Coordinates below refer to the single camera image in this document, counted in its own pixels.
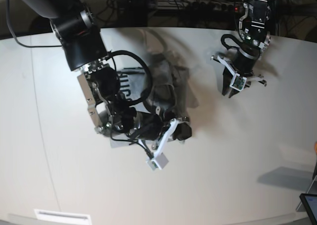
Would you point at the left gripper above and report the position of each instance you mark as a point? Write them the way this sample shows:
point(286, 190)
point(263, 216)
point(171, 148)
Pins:
point(244, 61)

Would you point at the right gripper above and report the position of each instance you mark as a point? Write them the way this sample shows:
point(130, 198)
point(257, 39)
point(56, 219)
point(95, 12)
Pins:
point(151, 126)

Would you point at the grey T-shirt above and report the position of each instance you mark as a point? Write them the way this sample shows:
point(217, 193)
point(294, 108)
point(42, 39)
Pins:
point(156, 89)

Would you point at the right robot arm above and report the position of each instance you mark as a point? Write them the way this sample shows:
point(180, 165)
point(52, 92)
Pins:
point(113, 115)

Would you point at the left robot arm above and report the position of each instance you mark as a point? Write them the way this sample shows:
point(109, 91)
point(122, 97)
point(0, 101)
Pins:
point(254, 39)

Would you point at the white power strip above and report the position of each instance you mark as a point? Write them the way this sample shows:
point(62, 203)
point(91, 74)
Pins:
point(200, 4)

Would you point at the white label on table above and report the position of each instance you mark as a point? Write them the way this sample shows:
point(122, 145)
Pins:
point(63, 218)

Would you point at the black tablet screen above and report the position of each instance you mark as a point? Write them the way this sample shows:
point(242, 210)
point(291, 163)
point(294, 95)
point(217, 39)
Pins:
point(309, 202)

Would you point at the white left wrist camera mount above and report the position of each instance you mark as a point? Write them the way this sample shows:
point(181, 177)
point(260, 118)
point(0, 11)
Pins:
point(239, 80)

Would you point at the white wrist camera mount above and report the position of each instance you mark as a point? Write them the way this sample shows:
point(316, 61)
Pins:
point(159, 160)
point(239, 80)

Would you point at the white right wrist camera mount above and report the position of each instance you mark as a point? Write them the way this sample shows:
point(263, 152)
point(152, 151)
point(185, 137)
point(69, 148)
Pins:
point(159, 160)

